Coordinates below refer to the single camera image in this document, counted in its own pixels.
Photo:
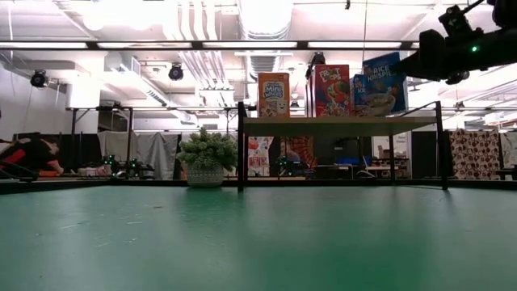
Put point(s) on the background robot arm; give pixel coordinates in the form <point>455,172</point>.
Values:
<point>129,167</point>
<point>288,167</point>

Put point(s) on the person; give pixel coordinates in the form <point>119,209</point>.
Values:
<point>32,155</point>
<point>292,157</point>

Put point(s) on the silver ceiling air duct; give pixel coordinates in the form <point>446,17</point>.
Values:
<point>264,64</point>

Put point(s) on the grey hanging cloth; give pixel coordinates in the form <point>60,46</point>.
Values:
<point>155,153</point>

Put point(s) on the white red patterned cloth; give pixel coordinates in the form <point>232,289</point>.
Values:
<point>258,157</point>

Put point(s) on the black ceiling spotlight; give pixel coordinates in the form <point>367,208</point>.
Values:
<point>38,78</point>
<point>175,72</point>
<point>458,77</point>
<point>317,58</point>

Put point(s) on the light patterned cloth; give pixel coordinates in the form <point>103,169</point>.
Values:
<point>509,149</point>

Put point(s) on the wooden shelf with black legs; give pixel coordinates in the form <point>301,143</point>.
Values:
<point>343,126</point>

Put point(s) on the Froot Loops cereal box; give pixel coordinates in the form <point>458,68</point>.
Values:
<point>331,91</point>

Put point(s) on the brown white patterned cloth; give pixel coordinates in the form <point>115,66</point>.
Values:
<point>474,153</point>

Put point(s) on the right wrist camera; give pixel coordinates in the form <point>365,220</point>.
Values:
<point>456,22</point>

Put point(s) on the Rice Krispies cereal box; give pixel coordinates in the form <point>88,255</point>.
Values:
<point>381,93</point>
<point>357,101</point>

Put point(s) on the black partition panel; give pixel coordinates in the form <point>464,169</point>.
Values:
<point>76,151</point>
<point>422,153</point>

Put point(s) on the orange patterned cloth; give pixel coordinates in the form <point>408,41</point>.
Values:
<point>301,145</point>

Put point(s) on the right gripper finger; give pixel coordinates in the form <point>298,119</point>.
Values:
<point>410,68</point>

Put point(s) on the Frosted Mini Wheats cereal box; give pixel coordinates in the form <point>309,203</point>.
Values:
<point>274,95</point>

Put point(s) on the green plant in patterned pot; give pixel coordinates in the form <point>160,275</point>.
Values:
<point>208,153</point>

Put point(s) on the green table mat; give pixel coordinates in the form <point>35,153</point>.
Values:
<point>258,242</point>

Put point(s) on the linear ceiling light strip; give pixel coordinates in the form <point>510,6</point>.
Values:
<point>262,44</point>

